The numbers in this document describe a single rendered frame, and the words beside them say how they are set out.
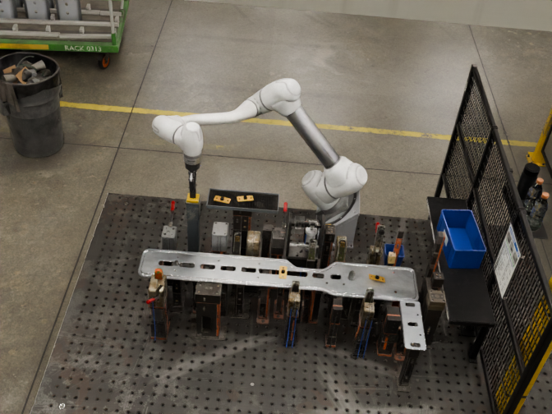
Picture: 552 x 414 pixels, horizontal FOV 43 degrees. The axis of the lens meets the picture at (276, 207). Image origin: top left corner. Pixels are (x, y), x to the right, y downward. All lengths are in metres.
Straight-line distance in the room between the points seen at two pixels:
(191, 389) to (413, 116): 3.92
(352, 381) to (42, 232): 2.67
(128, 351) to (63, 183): 2.34
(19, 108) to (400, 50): 3.95
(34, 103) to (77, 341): 2.41
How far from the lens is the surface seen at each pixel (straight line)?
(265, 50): 7.33
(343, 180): 3.83
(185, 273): 3.49
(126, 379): 3.49
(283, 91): 3.64
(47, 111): 5.68
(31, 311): 4.77
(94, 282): 3.90
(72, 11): 7.16
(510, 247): 3.37
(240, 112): 3.68
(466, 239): 3.86
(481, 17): 0.64
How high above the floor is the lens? 3.55
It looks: 41 degrees down
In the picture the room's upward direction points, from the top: 5 degrees clockwise
